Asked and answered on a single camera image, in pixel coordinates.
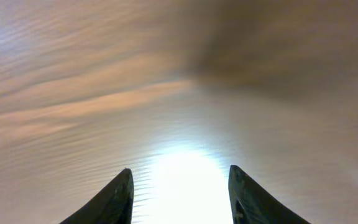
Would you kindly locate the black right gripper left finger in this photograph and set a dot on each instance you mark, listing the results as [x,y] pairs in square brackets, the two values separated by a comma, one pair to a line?
[111,205]

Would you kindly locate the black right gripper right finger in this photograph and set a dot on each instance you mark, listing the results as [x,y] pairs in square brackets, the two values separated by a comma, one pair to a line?
[252,204]

